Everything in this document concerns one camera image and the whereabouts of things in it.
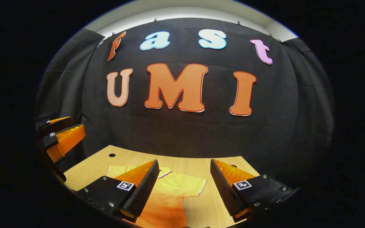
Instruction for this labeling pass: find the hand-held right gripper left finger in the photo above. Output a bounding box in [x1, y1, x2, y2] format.
[75, 159, 160, 223]

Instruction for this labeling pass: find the orange T-shirt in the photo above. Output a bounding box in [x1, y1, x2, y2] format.
[106, 165, 208, 228]

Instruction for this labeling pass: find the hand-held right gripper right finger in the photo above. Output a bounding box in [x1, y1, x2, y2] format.
[210, 159, 300, 223]

